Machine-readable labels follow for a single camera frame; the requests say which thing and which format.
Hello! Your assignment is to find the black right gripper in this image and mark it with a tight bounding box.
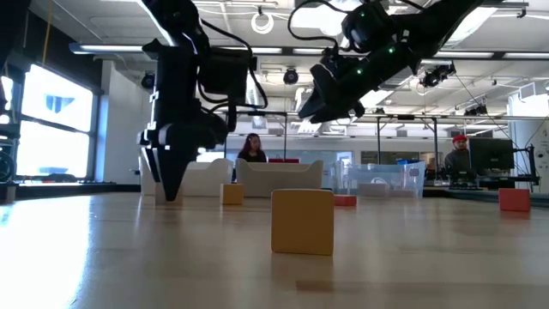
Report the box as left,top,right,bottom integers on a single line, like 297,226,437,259
298,42,424,124

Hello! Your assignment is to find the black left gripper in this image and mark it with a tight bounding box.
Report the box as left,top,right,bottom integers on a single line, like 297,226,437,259
136,40,229,203

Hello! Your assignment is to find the orange cube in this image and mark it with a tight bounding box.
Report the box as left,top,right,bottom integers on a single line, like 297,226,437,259
270,188,335,257
220,183,244,206

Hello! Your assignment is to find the red cube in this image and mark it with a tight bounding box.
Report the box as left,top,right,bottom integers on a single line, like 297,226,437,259
498,187,532,213

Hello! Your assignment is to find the white plastic bin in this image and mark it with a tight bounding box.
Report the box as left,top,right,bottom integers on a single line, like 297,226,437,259
139,157,234,197

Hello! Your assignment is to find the clear plastic bin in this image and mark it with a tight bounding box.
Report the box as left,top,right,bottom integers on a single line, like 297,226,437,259
329,161,426,199

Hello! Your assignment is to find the person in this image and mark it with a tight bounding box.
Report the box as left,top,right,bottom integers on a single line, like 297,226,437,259
443,134,473,173
237,132,268,164

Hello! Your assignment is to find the grey plastic bin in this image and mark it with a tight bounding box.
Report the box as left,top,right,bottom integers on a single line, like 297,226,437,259
234,157,324,199

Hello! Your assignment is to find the large bright window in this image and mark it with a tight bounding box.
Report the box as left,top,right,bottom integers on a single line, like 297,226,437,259
16,64,95,179

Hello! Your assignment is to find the black ceiling device cluster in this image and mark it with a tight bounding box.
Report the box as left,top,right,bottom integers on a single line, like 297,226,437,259
419,63,456,89

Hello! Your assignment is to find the long ceiling tube light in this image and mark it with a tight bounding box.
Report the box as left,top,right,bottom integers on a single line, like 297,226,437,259
68,42,284,55
432,51,549,60

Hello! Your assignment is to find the small black ceiling device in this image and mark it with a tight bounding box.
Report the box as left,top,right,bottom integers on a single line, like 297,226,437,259
463,102,488,117

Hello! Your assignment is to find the black round equipment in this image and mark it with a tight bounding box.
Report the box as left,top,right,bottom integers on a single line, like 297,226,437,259
0,122,21,205

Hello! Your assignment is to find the bright ceiling panel light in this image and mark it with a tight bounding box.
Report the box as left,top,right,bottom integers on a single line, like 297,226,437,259
448,6,498,43

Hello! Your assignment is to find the narrow bright window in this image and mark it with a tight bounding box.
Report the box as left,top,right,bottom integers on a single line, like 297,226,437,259
0,75,14,125

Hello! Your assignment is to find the black monitor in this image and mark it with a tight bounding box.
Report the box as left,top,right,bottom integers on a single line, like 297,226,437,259
468,136,516,171

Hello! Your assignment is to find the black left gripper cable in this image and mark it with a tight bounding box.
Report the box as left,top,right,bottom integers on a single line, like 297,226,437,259
199,19,269,111

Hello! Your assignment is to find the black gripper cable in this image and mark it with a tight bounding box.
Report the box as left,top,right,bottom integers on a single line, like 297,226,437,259
199,19,269,111
287,0,344,48

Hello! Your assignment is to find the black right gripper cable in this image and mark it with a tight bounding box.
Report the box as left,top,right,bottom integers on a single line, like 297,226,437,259
287,0,344,48

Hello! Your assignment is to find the black aluminium table frame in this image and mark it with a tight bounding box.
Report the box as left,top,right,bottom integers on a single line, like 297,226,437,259
0,182,549,209

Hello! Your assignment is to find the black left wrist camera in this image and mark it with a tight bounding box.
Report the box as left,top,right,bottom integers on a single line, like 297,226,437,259
200,45,258,109

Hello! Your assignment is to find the white coiled cable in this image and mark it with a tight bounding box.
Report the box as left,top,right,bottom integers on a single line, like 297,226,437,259
250,11,275,35

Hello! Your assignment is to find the yellow hanging strap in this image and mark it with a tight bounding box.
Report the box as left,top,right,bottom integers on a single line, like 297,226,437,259
41,0,55,65

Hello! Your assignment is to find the black workbench frame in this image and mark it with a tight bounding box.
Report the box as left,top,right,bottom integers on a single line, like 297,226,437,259
512,144,540,192

